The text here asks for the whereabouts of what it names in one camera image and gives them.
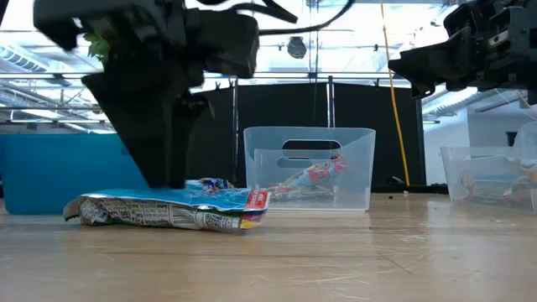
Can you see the clear plastic bin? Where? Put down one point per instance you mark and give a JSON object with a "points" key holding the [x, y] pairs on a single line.
{"points": [[451, 176], [260, 176]]}

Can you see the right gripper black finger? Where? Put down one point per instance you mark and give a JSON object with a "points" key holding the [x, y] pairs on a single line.
{"points": [[440, 63]]}

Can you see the dark blue granola bar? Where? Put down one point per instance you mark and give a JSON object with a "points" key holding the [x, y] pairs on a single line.
{"points": [[210, 183]]}

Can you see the blue container lid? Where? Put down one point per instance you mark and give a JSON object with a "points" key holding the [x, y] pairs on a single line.
{"points": [[50, 176]]}

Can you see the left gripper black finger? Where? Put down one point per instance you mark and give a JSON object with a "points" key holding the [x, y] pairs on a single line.
{"points": [[147, 126], [199, 109]]}

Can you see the black round fixture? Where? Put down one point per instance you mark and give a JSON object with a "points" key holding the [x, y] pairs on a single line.
{"points": [[297, 48]]}

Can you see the black partition screen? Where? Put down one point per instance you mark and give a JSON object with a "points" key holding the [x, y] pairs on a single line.
{"points": [[377, 134]]}

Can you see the green leafy plant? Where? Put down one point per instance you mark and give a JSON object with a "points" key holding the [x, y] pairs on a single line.
{"points": [[98, 46]]}

